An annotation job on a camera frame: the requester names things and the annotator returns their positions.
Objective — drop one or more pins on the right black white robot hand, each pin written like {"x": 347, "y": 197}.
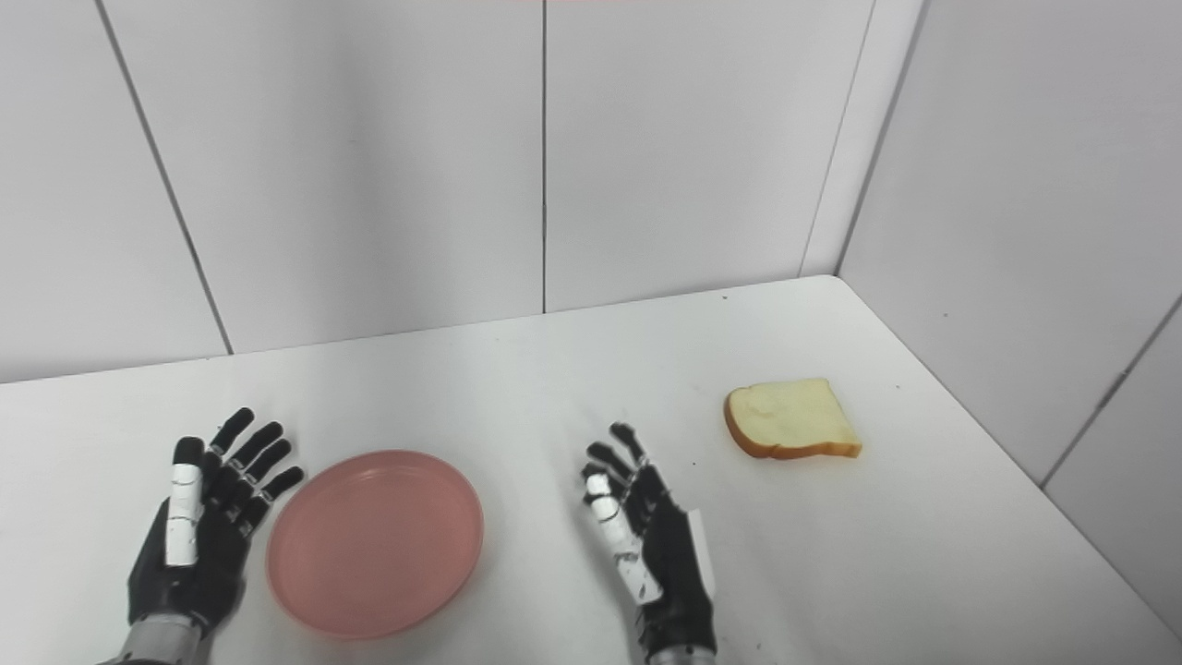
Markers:
{"x": 660, "y": 563}

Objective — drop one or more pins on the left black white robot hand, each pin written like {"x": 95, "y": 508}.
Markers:
{"x": 199, "y": 545}

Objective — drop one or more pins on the pink round plate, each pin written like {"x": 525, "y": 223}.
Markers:
{"x": 375, "y": 543}

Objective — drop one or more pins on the slice of white bread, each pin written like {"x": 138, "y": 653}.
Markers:
{"x": 790, "y": 420}

